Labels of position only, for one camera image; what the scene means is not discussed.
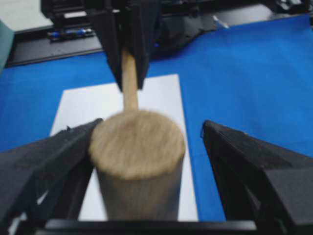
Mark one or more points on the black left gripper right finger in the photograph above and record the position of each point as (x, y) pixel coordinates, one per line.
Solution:
(261, 182)

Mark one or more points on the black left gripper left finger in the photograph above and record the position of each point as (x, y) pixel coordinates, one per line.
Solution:
(46, 179)

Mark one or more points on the wooden mallet hammer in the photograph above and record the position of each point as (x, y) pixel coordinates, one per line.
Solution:
(138, 155)

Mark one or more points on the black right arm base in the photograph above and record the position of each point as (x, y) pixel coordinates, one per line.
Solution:
(181, 24)

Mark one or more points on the large white foam board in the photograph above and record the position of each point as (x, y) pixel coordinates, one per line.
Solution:
(82, 105)

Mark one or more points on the blue table cloth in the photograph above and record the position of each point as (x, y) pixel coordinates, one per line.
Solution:
(257, 78)

